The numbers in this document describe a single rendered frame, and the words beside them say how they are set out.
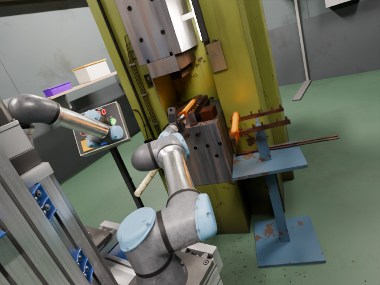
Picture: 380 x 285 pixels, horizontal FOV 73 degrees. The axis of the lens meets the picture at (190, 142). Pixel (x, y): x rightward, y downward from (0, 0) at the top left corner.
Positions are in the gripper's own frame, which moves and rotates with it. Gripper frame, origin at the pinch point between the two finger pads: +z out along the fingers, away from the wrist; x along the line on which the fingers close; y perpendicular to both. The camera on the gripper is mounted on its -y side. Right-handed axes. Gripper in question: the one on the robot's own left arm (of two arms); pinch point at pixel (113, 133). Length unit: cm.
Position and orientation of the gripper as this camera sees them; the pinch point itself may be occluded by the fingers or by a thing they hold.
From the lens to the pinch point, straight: 175.0
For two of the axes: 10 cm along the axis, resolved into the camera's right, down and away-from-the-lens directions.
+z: 0.3, 1.6, 9.9
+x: -9.4, 3.4, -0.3
